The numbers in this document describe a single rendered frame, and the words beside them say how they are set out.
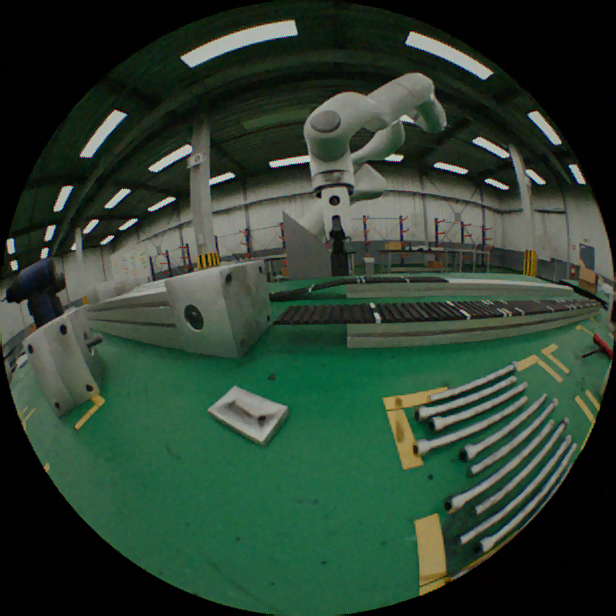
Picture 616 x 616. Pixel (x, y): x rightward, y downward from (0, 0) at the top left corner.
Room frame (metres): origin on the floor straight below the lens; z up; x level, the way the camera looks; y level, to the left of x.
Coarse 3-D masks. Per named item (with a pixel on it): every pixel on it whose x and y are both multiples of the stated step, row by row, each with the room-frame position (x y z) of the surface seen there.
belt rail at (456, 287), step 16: (352, 288) 0.34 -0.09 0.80; (368, 288) 0.33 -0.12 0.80; (384, 288) 0.33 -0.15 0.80; (400, 288) 0.32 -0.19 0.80; (416, 288) 0.32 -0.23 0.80; (432, 288) 0.31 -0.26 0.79; (448, 288) 0.30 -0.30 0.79; (464, 288) 0.29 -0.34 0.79; (480, 288) 0.28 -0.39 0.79; (496, 288) 0.26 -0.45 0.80; (512, 288) 0.24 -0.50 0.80; (528, 288) 0.22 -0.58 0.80; (544, 288) 0.20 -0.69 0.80; (560, 288) 0.17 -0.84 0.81
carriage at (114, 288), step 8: (112, 280) 0.29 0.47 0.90; (120, 280) 0.31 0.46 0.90; (128, 280) 0.34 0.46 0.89; (96, 288) 0.24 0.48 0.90; (104, 288) 0.26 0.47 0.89; (112, 288) 0.29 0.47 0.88; (120, 288) 0.31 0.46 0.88; (128, 288) 0.33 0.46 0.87; (88, 296) 0.27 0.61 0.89; (96, 296) 0.25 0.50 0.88; (104, 296) 0.26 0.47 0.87; (112, 296) 0.28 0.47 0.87
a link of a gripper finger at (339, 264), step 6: (342, 240) 0.30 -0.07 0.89; (336, 246) 0.30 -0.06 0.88; (342, 246) 0.30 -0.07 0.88; (336, 252) 0.31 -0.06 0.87; (342, 252) 0.31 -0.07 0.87; (330, 258) 0.32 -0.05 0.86; (336, 258) 0.31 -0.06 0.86; (342, 258) 0.31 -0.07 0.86; (336, 264) 0.31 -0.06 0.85; (342, 264) 0.31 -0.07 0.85; (348, 264) 0.32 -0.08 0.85; (336, 270) 0.31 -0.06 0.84; (342, 270) 0.31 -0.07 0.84; (348, 270) 0.32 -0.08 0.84; (336, 276) 0.32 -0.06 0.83
